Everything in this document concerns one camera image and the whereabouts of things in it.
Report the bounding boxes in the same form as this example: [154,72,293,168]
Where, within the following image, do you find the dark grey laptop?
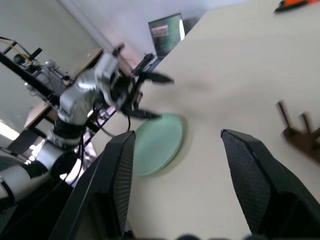
[147,12,186,60]

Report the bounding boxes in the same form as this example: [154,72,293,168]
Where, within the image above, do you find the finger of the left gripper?
[139,71,175,85]
[121,107,164,121]

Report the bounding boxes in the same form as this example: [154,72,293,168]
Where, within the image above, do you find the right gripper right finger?
[220,128,320,240]

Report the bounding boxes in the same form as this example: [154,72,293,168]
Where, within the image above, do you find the wooden dish rack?
[276,99,320,166]

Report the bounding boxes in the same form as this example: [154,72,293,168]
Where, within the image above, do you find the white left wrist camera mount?
[96,51,121,106]

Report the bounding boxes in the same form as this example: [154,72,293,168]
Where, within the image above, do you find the orange black pliers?
[273,0,320,13]

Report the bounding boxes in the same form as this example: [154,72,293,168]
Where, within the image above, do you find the green plate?
[132,112,185,177]

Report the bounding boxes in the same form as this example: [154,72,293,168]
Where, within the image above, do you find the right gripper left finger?
[48,129,137,240]

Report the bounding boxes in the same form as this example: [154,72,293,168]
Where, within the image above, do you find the wooden desk board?
[74,48,105,79]

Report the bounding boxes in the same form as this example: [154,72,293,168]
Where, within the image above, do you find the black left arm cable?
[74,99,133,187]

